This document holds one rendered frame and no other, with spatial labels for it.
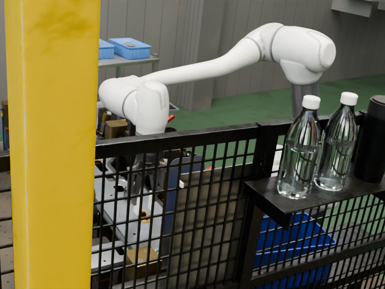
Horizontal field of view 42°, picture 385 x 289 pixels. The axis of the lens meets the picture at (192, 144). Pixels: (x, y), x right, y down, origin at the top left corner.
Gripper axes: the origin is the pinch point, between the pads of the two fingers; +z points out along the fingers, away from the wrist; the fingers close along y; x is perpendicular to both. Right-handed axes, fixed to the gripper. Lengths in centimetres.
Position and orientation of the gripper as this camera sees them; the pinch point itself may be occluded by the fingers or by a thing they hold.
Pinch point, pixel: (144, 203)
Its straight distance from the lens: 167.2
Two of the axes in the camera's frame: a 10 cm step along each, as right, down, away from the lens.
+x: 5.0, 3.9, -7.7
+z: -1.1, 9.1, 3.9
